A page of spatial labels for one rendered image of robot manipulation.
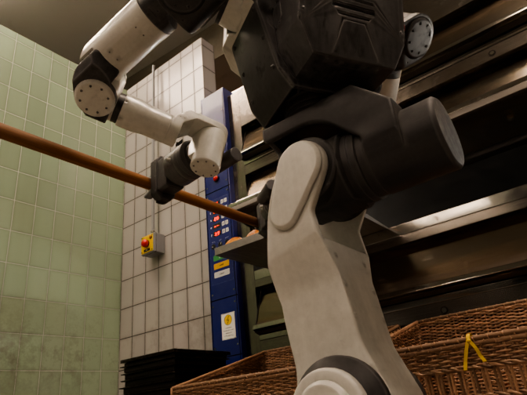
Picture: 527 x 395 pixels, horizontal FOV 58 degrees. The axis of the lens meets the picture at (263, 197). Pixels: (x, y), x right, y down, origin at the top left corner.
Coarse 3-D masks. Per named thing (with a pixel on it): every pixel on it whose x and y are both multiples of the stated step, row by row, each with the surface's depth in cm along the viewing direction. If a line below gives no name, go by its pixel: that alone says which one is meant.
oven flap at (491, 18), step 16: (496, 0) 166; (512, 0) 161; (464, 16) 172; (480, 16) 167; (496, 16) 161; (512, 16) 154; (448, 32) 173; (464, 32) 167; (480, 32) 159; (496, 32) 158; (432, 48) 174; (448, 48) 165; (464, 48) 164; (416, 64) 171; (432, 64) 170; (400, 80) 177; (256, 128) 224; (256, 144) 211
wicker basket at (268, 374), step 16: (272, 352) 177; (288, 352) 172; (224, 368) 159; (240, 368) 166; (256, 368) 173; (272, 368) 173; (288, 368) 118; (192, 384) 136; (208, 384) 132; (224, 384) 129; (240, 384) 126; (256, 384) 123; (272, 384) 120; (288, 384) 117
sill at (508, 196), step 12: (504, 192) 145; (516, 192) 143; (468, 204) 151; (480, 204) 148; (492, 204) 146; (432, 216) 157; (444, 216) 154; (456, 216) 152; (396, 228) 164; (408, 228) 161; (420, 228) 158; (372, 240) 168; (384, 240) 165; (264, 276) 194
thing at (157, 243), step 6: (150, 234) 238; (156, 234) 237; (162, 234) 241; (150, 240) 236; (156, 240) 236; (162, 240) 239; (150, 246) 235; (156, 246) 235; (162, 246) 238; (144, 252) 236; (150, 252) 235; (156, 252) 236; (162, 252) 237
